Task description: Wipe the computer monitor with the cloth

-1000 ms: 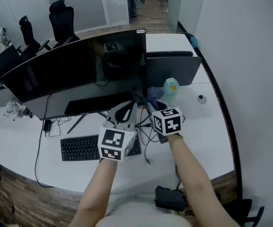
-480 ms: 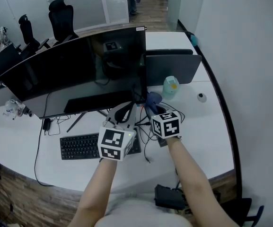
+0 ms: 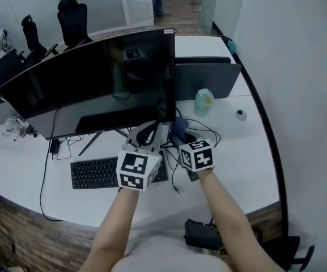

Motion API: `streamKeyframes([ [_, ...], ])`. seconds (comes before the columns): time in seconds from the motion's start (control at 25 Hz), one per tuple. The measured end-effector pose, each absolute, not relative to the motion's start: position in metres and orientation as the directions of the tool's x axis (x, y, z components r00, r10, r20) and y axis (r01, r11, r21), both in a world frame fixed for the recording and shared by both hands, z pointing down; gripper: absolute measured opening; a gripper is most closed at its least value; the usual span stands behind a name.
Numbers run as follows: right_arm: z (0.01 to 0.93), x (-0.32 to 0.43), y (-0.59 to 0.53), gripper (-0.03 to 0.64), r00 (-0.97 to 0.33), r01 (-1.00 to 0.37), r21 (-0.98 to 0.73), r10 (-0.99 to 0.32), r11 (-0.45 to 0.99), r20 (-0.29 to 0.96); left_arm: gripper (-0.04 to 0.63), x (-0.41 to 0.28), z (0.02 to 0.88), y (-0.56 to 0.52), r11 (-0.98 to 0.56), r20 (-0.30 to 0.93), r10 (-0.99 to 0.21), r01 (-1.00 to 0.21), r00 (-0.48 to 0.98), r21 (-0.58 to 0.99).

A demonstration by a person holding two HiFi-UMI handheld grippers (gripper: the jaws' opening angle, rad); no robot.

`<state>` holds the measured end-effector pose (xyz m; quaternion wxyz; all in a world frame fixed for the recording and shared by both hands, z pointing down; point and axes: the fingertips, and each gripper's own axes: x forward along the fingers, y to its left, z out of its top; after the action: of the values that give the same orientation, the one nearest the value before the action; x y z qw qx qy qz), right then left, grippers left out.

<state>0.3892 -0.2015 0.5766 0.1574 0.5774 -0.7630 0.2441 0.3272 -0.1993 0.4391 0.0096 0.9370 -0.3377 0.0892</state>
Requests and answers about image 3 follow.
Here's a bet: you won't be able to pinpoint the black power adapter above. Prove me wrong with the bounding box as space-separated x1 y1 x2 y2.
49 139 61 155

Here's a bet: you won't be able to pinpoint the tangled black cables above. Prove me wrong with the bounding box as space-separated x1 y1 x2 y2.
159 106 222 194

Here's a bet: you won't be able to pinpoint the long black power cable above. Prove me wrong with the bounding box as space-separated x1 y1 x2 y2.
39 153 65 222

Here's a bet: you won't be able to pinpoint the black side monitor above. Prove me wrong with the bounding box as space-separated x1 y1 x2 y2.
0 49 26 96

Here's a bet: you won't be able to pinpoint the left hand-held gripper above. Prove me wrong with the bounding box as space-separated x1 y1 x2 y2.
116 120 164 192

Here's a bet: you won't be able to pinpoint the black box under desk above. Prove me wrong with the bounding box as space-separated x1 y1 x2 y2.
184 218 223 251

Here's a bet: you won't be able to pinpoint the black keyboard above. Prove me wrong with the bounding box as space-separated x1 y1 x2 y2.
70 151 169 190

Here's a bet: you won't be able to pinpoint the person's left forearm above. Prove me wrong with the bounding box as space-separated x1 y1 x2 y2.
79 188 140 272

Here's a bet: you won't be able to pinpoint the person's light grey shirt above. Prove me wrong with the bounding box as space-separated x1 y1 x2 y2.
113 232 232 272

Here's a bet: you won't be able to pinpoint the pale green plastic bottle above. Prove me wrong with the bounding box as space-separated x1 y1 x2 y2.
193 88 215 118

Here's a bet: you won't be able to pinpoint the person's right forearm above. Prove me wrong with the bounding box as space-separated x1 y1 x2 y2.
198 168 286 272

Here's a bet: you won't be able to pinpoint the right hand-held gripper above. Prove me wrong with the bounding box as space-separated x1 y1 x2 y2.
177 133 216 172

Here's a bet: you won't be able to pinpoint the black computer monitor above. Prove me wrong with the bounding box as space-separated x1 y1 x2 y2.
0 28 178 141

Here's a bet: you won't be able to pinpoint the black chair base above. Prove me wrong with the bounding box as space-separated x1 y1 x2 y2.
275 235 316 272

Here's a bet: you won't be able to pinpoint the black monitor stand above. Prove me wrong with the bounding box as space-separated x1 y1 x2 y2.
78 128 130 157

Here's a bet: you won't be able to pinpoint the dark blue cloth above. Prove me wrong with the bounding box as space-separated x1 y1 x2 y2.
169 117 190 142

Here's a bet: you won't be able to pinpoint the white gadget with black parts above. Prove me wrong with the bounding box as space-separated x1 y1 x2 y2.
1 116 40 142

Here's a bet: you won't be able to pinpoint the black high-back office chair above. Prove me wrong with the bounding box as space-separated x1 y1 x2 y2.
57 0 94 51

